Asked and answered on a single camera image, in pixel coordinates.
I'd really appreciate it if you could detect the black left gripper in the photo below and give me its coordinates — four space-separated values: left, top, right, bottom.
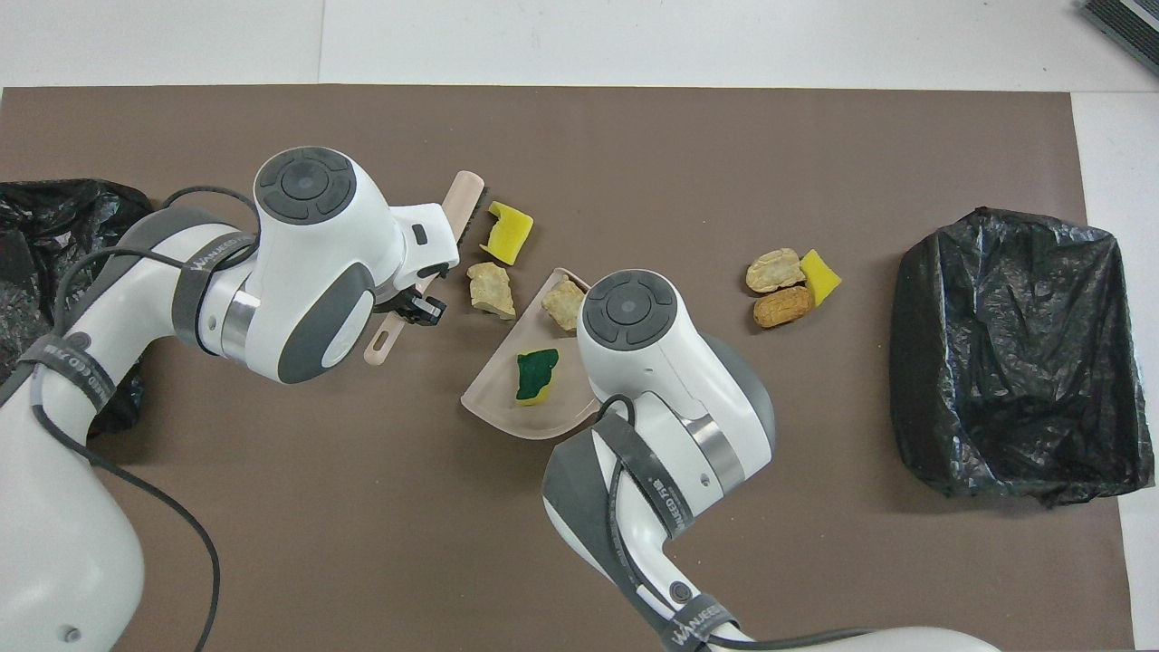
395 261 454 328

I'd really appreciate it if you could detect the pale torn bread piece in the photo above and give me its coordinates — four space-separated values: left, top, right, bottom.
467 263 517 321
745 248 807 294

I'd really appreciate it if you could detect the beige hand brush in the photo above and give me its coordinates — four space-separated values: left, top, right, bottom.
364 170 494 367

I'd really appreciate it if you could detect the large yellow sponge piece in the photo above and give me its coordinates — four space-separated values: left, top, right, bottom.
480 201 535 266

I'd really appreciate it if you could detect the orange striped bread piece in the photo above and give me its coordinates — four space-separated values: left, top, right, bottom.
541 279 587 331

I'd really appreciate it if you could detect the green and yellow sponge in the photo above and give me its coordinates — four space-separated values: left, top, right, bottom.
515 349 560 407

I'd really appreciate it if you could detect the beige plastic dustpan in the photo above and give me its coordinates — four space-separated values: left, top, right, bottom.
460 267 603 442

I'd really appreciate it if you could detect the brown bread roll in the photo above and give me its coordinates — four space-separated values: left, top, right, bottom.
752 286 815 330

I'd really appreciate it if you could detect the small yellow sponge piece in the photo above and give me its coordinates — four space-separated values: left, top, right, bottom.
800 249 843 309

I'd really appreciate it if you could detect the right black trash bag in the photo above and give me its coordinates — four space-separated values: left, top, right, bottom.
0 178 157 440

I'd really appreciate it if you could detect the open black bag-lined bin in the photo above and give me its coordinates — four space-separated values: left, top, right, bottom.
889 206 1155 508

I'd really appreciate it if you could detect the brown table mat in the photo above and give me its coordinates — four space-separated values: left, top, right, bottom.
0 84 1137 652

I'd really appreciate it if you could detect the grey ribbed panel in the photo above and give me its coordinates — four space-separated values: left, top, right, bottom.
1078 0 1159 78

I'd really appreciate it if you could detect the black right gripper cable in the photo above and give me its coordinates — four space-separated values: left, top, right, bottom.
607 394 875 652

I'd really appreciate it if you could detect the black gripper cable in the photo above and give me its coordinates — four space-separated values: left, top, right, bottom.
607 394 875 652
27 186 263 652

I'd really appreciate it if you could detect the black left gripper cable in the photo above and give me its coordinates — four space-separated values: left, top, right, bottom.
27 186 263 652

